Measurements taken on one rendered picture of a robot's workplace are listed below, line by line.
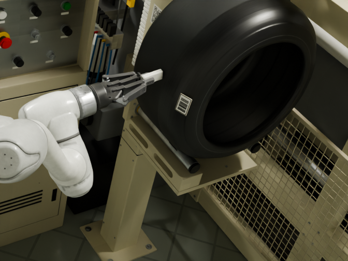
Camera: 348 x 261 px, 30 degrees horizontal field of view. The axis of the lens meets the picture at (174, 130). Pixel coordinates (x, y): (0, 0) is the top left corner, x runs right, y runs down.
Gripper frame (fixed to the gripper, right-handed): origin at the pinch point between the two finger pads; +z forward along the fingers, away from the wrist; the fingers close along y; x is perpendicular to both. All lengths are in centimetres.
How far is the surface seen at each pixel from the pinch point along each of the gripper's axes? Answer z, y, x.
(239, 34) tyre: 22.0, -10.4, -15.1
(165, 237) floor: 35, 24, 131
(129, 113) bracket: 8.8, 23.8, 37.8
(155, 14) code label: 24.0, 34.6, 6.1
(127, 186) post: 13, 27, 84
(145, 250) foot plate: 21, 21, 128
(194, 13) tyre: 16.4, 4.2, -15.0
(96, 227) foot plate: 7, 43, 126
